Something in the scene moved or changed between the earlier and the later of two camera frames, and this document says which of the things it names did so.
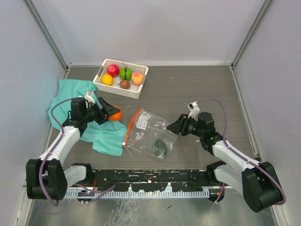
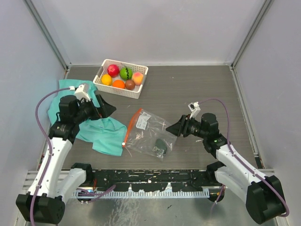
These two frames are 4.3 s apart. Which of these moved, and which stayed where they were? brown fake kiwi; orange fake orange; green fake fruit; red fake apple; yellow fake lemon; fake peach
Moved: brown fake kiwi; orange fake orange
Stayed: green fake fruit; fake peach; yellow fake lemon; red fake apple
